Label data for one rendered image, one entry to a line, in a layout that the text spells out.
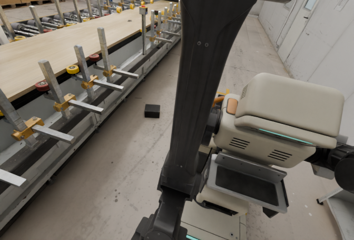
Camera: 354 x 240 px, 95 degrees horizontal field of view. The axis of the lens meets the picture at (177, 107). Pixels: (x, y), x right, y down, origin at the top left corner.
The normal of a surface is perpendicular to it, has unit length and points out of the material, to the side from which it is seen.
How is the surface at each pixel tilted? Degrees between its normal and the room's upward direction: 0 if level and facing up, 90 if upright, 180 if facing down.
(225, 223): 0
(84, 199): 0
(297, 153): 98
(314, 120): 43
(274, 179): 90
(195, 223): 0
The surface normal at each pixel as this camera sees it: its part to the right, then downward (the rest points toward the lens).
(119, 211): 0.11, -0.76
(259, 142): -0.30, 0.69
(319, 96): -0.11, -0.16
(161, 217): 0.21, -0.94
